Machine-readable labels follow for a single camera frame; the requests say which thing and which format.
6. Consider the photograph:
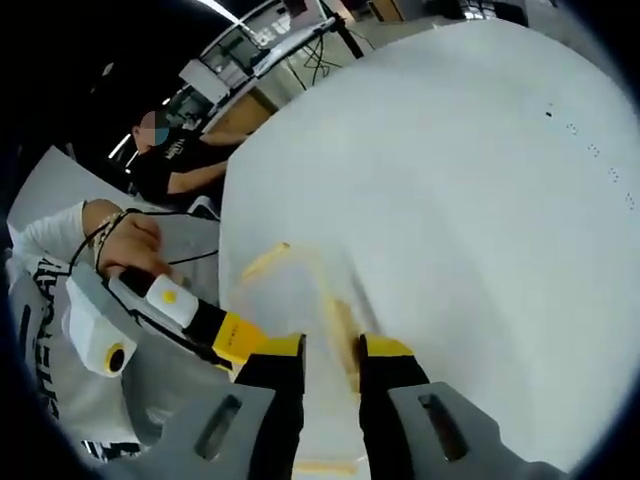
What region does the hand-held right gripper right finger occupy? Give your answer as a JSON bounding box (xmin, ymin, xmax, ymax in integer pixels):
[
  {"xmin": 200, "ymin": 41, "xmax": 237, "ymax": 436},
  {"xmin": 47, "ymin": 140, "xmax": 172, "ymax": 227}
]
[{"xmin": 356, "ymin": 331, "xmax": 566, "ymax": 480}]

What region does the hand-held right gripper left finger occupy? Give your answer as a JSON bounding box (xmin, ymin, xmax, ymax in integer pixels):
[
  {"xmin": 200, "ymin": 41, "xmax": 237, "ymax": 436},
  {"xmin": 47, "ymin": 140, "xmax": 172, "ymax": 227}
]
[{"xmin": 147, "ymin": 332, "xmax": 308, "ymax": 480}]

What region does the clear box with yellow buckle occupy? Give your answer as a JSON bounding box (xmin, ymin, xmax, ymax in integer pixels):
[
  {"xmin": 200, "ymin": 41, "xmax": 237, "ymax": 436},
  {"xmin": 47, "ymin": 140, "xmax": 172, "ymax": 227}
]
[{"xmin": 238, "ymin": 241, "xmax": 374, "ymax": 475}]

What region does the person's left hand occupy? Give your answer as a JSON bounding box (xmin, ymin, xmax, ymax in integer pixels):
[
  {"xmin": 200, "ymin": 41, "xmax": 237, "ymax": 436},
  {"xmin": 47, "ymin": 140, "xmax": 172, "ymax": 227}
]
[{"xmin": 93, "ymin": 213, "xmax": 175, "ymax": 282}]

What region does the person's white printed shirt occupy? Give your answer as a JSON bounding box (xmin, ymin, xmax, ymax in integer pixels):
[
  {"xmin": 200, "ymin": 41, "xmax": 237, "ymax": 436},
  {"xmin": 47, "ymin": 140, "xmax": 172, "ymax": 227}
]
[{"xmin": 7, "ymin": 219, "xmax": 236, "ymax": 456}]

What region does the white background desk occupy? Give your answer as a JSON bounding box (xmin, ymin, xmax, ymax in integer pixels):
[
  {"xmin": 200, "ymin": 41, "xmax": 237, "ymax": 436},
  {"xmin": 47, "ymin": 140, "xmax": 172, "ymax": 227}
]
[{"xmin": 178, "ymin": 14, "xmax": 337, "ymax": 109}]

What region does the black pole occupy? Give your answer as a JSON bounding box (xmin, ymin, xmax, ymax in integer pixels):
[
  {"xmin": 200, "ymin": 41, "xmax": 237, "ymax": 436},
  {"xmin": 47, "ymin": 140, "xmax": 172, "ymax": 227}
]
[{"xmin": 319, "ymin": 0, "xmax": 365, "ymax": 60}]

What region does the gold chain bracelet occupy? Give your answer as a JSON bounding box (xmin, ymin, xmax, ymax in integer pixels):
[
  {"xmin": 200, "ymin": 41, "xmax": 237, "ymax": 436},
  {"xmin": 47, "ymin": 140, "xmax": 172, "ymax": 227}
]
[{"xmin": 85, "ymin": 208, "xmax": 129, "ymax": 254}]

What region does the thin black cable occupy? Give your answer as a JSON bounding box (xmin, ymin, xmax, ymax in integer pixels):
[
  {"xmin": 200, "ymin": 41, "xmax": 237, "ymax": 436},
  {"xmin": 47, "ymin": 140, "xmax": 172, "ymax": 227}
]
[{"xmin": 68, "ymin": 207, "xmax": 224, "ymax": 281}]

